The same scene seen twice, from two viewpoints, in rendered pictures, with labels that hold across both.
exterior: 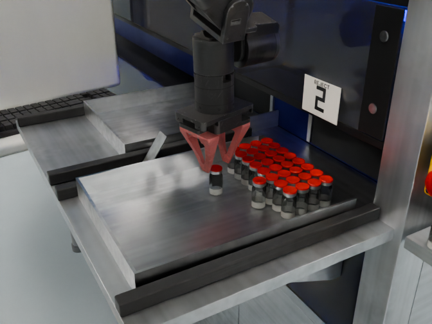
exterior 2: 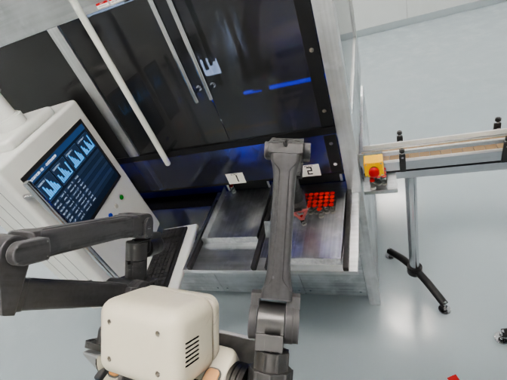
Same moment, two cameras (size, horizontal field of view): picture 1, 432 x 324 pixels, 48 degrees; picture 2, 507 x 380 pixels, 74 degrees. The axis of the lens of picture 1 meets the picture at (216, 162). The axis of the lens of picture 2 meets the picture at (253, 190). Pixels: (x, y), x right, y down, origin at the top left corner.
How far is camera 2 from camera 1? 88 cm
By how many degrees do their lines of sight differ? 29
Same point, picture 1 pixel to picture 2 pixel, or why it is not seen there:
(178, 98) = (220, 206)
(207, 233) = (325, 235)
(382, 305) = (364, 215)
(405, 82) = (345, 152)
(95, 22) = (137, 204)
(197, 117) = (299, 205)
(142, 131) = (239, 228)
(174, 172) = not seen: hidden behind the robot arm
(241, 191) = (309, 217)
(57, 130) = (208, 256)
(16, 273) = not seen: hidden behind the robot
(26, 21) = not seen: hidden behind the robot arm
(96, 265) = (318, 270)
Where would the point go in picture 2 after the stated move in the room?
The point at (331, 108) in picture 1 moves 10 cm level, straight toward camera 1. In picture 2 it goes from (316, 171) to (333, 180)
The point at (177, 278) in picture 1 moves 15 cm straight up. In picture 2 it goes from (346, 250) to (339, 221)
